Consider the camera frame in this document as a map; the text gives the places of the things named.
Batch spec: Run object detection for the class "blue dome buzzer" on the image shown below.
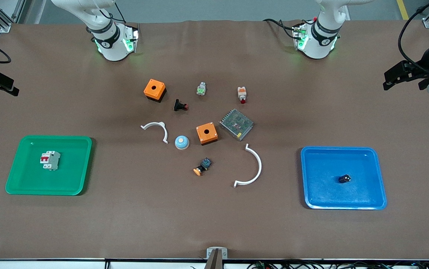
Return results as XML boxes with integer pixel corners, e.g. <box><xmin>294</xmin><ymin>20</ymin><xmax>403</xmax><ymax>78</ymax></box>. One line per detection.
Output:
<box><xmin>174</xmin><ymin>135</ymin><xmax>190</xmax><ymax>150</ymax></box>

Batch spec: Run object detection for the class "white circuit breaker red lever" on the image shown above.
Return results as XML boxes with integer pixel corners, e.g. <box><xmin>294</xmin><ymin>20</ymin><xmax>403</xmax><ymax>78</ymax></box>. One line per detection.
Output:
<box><xmin>40</xmin><ymin>150</ymin><xmax>61</xmax><ymax>171</ymax></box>

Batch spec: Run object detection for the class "small white arc clamp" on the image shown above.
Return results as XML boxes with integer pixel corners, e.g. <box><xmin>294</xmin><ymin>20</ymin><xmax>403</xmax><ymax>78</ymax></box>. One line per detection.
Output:
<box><xmin>141</xmin><ymin>122</ymin><xmax>169</xmax><ymax>144</ymax></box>

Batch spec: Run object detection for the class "blue plastic tray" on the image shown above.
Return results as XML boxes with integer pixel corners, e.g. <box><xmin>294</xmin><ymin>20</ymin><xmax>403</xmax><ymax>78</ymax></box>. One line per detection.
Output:
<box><xmin>301</xmin><ymin>146</ymin><xmax>388</xmax><ymax>210</ymax></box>

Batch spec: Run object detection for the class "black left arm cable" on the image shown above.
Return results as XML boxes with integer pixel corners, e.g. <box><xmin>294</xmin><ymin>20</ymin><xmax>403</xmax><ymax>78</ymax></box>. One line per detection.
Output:
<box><xmin>398</xmin><ymin>0</ymin><xmax>429</xmax><ymax>75</ymax></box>

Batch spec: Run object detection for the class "black base cable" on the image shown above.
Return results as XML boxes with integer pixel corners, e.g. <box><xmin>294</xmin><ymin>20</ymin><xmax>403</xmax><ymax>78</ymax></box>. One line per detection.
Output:
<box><xmin>263</xmin><ymin>18</ymin><xmax>298</xmax><ymax>39</ymax></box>

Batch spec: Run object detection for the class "grey metal camera mount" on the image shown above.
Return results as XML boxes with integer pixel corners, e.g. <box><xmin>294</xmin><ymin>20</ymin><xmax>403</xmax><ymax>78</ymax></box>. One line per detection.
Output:
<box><xmin>206</xmin><ymin>247</ymin><xmax>228</xmax><ymax>269</ymax></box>

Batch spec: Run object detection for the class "metal mesh power supply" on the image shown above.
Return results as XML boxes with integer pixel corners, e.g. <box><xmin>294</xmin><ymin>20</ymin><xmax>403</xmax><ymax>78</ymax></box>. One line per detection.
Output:
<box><xmin>219</xmin><ymin>109</ymin><xmax>254</xmax><ymax>141</ymax></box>

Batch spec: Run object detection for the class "green plastic tray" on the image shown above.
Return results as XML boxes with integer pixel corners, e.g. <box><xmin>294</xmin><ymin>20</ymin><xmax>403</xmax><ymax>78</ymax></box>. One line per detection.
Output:
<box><xmin>5</xmin><ymin>135</ymin><xmax>93</xmax><ymax>196</ymax></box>

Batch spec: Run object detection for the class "yellow pushbutton with blue block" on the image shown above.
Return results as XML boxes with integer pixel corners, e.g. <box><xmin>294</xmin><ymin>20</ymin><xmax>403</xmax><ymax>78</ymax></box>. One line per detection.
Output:
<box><xmin>193</xmin><ymin>157</ymin><xmax>212</xmax><ymax>176</ymax></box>

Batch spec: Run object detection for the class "orange button box black base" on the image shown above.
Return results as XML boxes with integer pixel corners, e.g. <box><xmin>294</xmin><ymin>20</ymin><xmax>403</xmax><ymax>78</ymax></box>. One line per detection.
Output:
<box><xmin>196</xmin><ymin>122</ymin><xmax>218</xmax><ymax>146</ymax></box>

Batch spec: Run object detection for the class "large white arc clamp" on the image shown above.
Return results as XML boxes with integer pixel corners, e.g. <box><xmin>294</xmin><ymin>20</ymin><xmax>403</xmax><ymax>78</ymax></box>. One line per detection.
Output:
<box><xmin>233</xmin><ymin>143</ymin><xmax>262</xmax><ymax>188</ymax></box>

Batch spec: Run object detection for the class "brown table mat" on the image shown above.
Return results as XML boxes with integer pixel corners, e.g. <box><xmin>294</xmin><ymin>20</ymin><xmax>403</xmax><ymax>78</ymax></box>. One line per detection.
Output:
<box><xmin>0</xmin><ymin>21</ymin><xmax>429</xmax><ymax>260</ymax></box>

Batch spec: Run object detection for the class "orange button box upper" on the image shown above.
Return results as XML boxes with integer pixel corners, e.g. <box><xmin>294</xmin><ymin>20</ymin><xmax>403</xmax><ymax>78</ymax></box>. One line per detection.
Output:
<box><xmin>143</xmin><ymin>78</ymin><xmax>167</xmax><ymax>103</ymax></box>

